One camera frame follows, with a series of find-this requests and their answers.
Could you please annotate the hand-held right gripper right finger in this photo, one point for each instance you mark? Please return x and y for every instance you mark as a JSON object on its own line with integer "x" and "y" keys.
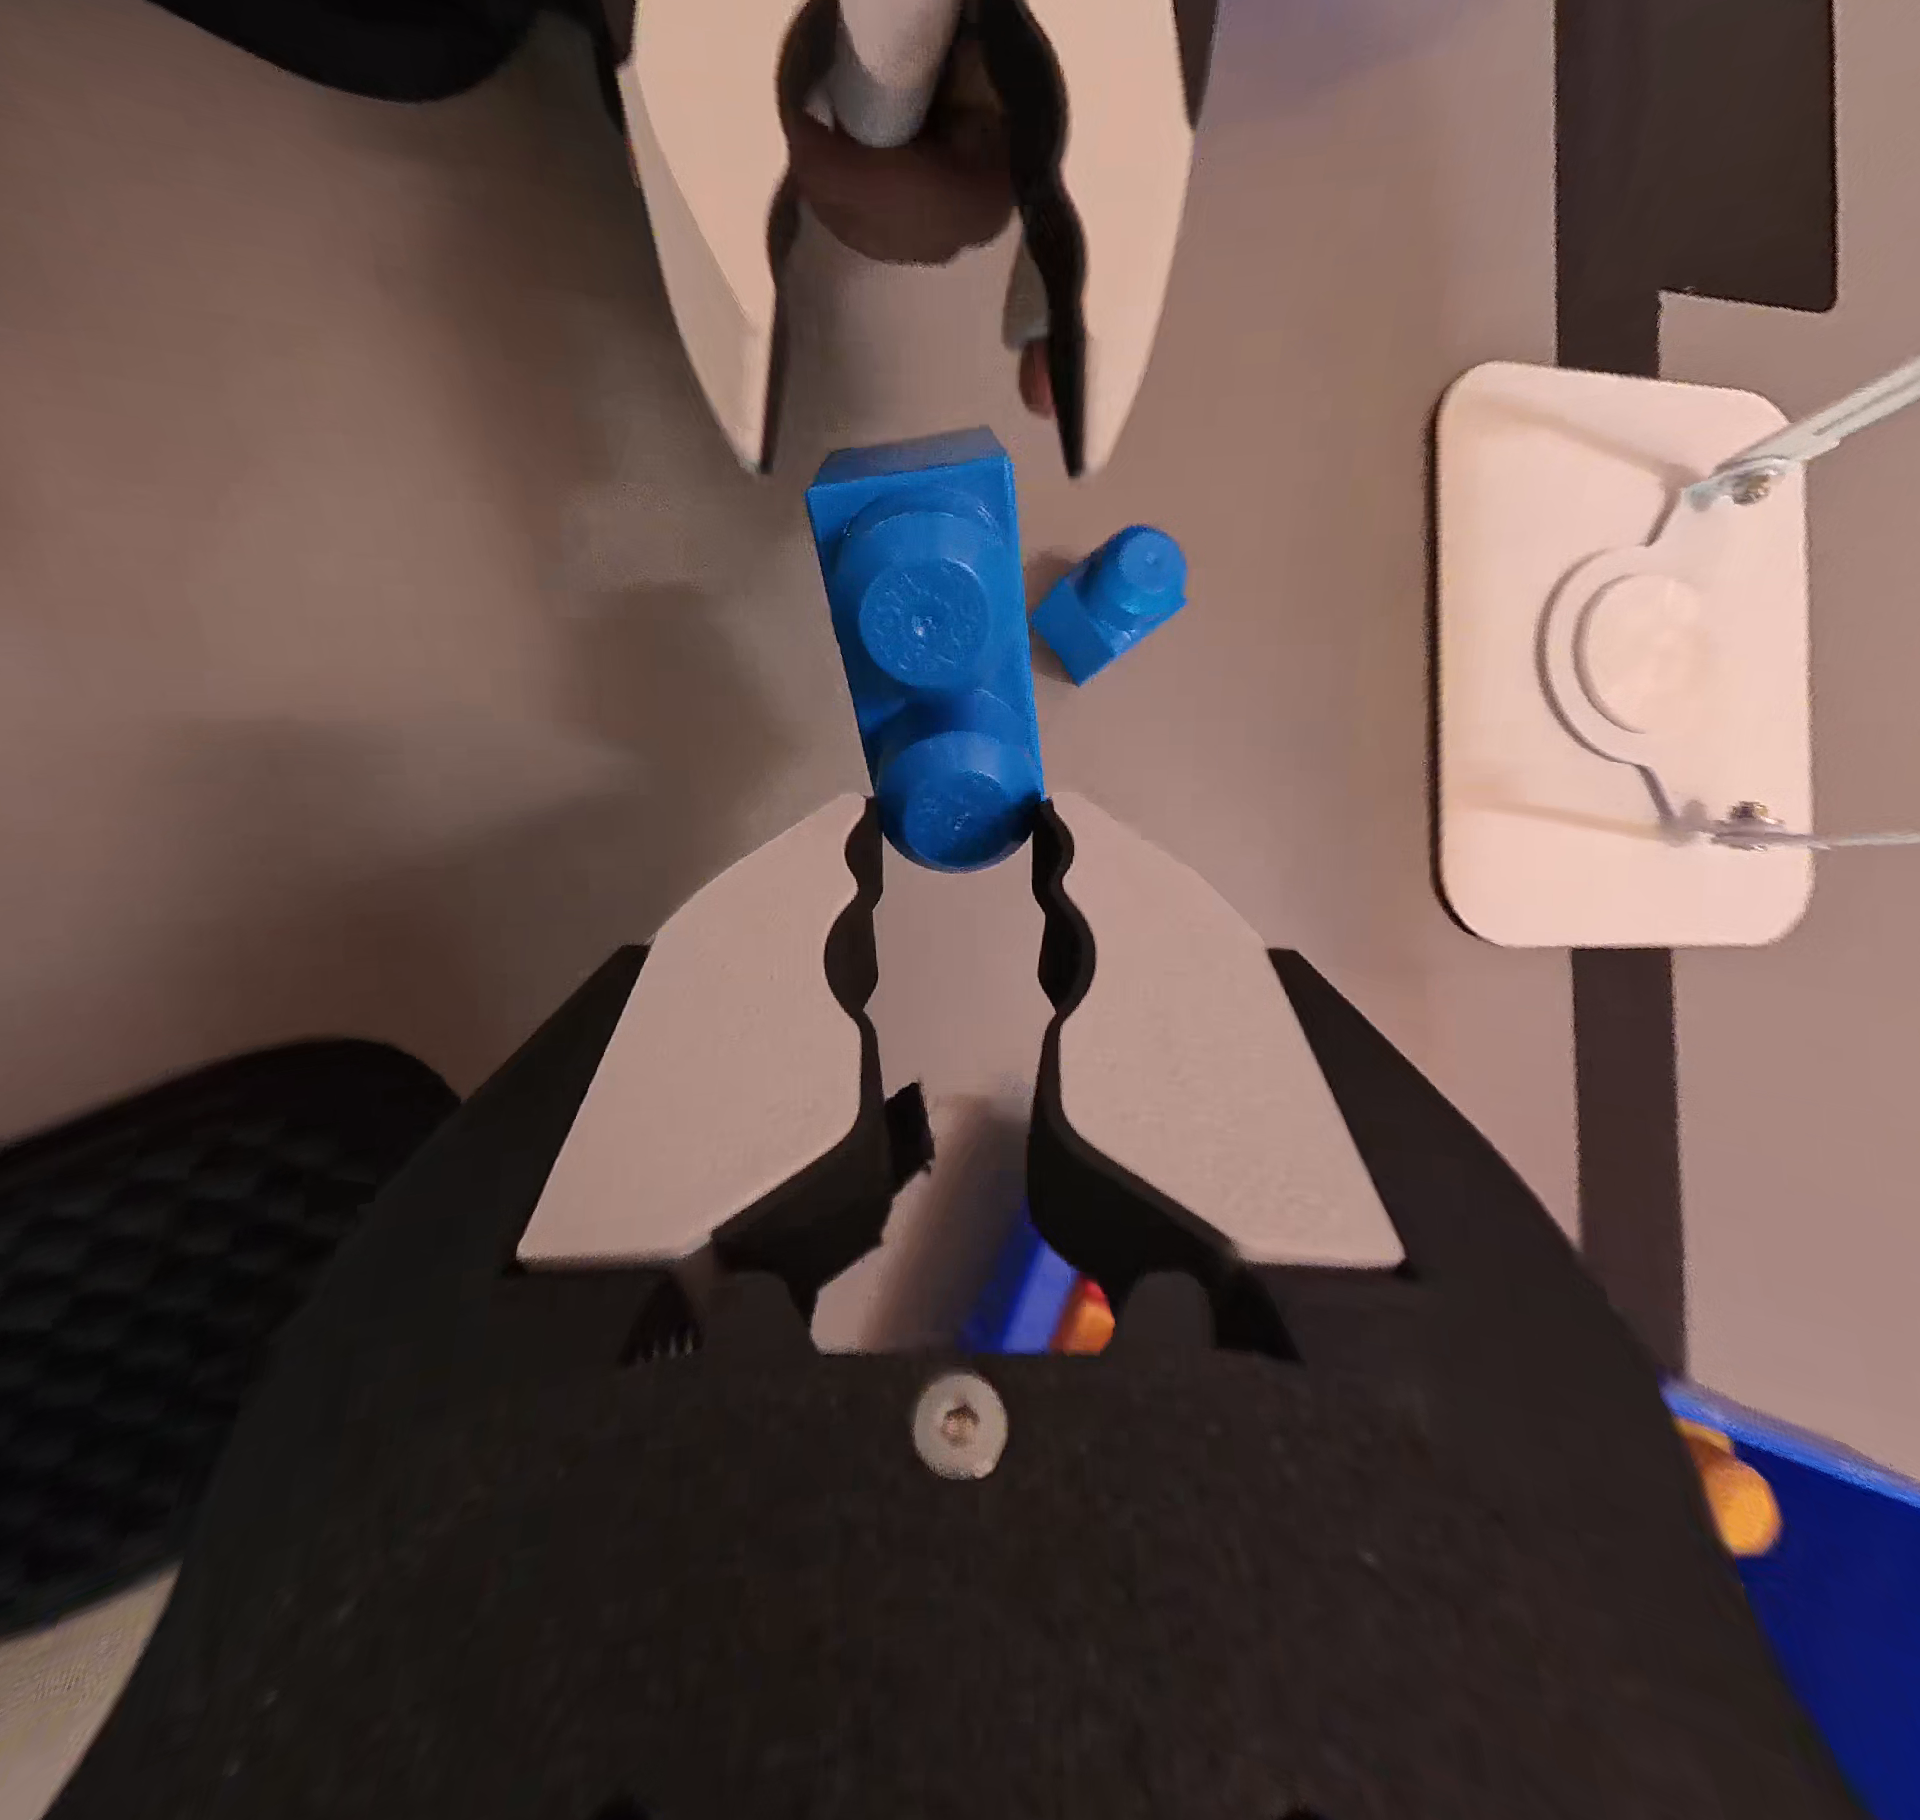
{"x": 1220, "y": 1099}

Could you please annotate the blue plastic bin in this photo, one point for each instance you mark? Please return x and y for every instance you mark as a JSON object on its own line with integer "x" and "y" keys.
{"x": 1829, "y": 1625}

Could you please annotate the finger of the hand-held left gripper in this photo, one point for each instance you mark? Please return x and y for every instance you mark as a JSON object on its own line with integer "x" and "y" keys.
{"x": 1125, "y": 128}
{"x": 705, "y": 128}

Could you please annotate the person's left hand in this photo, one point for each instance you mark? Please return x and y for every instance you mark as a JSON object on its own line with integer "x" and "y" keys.
{"x": 900, "y": 196}

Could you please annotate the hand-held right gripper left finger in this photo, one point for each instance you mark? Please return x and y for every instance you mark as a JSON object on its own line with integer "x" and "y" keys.
{"x": 705, "y": 1099}

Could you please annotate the blue mega block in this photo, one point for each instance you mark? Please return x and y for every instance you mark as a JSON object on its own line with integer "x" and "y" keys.
{"x": 1113, "y": 605}
{"x": 930, "y": 645}

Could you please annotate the white document stand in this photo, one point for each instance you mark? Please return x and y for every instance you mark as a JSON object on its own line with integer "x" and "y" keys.
{"x": 1619, "y": 645}

